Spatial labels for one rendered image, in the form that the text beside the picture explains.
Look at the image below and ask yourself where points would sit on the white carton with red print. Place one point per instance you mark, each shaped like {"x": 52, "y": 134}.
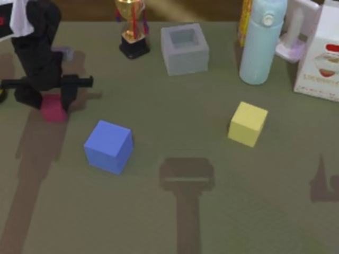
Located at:
{"x": 320, "y": 58}

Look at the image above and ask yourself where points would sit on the grey hollow cube box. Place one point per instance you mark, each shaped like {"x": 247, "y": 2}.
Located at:
{"x": 185, "y": 54}

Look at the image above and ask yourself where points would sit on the pink cube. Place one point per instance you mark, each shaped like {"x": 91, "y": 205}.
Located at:
{"x": 54, "y": 109}

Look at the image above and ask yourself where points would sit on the small grey purple object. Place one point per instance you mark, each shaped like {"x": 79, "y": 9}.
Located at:
{"x": 66, "y": 53}

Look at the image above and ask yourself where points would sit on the blue cube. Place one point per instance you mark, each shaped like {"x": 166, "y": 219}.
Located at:
{"x": 108, "y": 146}

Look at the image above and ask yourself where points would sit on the pink white stand device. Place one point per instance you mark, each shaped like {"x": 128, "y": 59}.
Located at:
{"x": 295, "y": 34}

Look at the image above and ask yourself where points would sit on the yellow red patterned box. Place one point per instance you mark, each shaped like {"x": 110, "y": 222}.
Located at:
{"x": 245, "y": 22}

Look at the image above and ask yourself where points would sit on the light blue thermos bottle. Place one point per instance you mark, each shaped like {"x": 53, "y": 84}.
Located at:
{"x": 260, "y": 45}

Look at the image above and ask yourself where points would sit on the small yellow black object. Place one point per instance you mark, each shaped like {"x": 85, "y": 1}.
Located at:
{"x": 2, "y": 96}

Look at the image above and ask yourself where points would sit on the yellow cube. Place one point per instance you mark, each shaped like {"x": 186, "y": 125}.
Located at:
{"x": 247, "y": 124}

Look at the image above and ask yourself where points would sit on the gold trophy with black base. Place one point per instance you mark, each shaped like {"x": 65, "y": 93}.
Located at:
{"x": 133, "y": 34}

